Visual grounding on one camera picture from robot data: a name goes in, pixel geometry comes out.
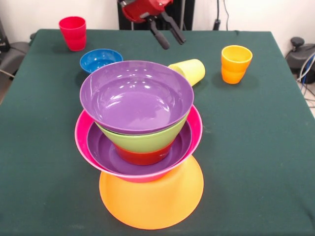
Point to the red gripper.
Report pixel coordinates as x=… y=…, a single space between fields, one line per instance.
x=142 y=8

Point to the yellow plastic cup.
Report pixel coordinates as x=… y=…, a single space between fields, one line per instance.
x=194 y=71

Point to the purple plastic bowl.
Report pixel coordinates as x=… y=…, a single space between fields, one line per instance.
x=135 y=98
x=98 y=150

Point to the orange plastic cup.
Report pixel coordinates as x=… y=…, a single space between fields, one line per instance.
x=233 y=71

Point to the small blue plastic bowl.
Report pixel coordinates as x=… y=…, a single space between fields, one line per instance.
x=96 y=61

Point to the green plastic bowl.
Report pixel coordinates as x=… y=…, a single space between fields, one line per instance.
x=142 y=143

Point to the small red-orange plastic bowl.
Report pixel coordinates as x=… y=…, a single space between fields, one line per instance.
x=145 y=158

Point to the large pink plastic bowl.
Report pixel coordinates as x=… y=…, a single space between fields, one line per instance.
x=82 y=137

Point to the large orange plastic bowl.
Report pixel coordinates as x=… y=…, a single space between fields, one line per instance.
x=152 y=204

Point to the red plastic cup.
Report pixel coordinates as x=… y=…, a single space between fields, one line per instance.
x=72 y=34

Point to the dark green table cloth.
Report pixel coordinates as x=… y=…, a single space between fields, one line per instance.
x=49 y=159

